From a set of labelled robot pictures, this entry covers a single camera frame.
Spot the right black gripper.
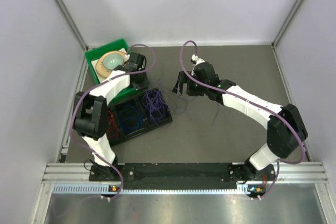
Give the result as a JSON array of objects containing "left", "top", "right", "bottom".
[{"left": 173, "top": 71, "right": 208, "bottom": 97}]

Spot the purple thin wire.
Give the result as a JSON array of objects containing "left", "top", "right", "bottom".
[{"left": 143, "top": 77, "right": 220, "bottom": 127}]

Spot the blue thin wire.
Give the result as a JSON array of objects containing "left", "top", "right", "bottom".
[{"left": 117, "top": 105, "right": 144, "bottom": 135}]

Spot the black two-compartment tray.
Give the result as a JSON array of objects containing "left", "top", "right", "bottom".
[{"left": 106, "top": 88, "right": 172, "bottom": 146}]

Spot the red thin wire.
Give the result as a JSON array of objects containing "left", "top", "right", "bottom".
[{"left": 106, "top": 111, "right": 120, "bottom": 140}]

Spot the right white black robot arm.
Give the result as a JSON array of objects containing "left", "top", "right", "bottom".
[{"left": 173, "top": 58, "right": 308, "bottom": 180}]

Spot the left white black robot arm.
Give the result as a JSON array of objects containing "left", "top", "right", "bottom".
[{"left": 72, "top": 52, "right": 146, "bottom": 180}]

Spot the teal glass bowl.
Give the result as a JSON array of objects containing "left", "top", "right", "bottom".
[{"left": 103, "top": 52, "right": 124, "bottom": 70}]

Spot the wooden round plate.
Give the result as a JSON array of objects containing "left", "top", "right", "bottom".
[{"left": 96, "top": 51, "right": 126, "bottom": 79}]

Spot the green plastic bin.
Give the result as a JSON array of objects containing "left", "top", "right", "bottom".
[{"left": 85, "top": 39, "right": 149, "bottom": 104}]

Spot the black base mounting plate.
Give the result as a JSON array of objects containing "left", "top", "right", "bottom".
[{"left": 88, "top": 162, "right": 279, "bottom": 189}]

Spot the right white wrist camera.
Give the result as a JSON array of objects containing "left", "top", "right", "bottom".
[{"left": 191, "top": 54, "right": 205, "bottom": 76}]

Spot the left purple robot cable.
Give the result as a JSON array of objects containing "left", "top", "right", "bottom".
[{"left": 69, "top": 44, "right": 157, "bottom": 204}]

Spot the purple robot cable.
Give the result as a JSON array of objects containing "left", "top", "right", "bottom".
[
  {"left": 69, "top": 44, "right": 157, "bottom": 204},
  {"left": 180, "top": 40, "right": 307, "bottom": 200}
]

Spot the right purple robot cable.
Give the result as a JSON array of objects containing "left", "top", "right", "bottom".
[{"left": 180, "top": 40, "right": 307, "bottom": 200}]

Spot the white slotted cable duct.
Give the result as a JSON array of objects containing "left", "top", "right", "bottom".
[{"left": 52, "top": 184, "right": 265, "bottom": 196}]

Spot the left aluminium corner post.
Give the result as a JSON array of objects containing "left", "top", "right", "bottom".
[{"left": 54, "top": 0, "right": 88, "bottom": 51}]

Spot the aluminium frame rail front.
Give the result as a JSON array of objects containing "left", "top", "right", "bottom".
[{"left": 42, "top": 162, "right": 329, "bottom": 184}]

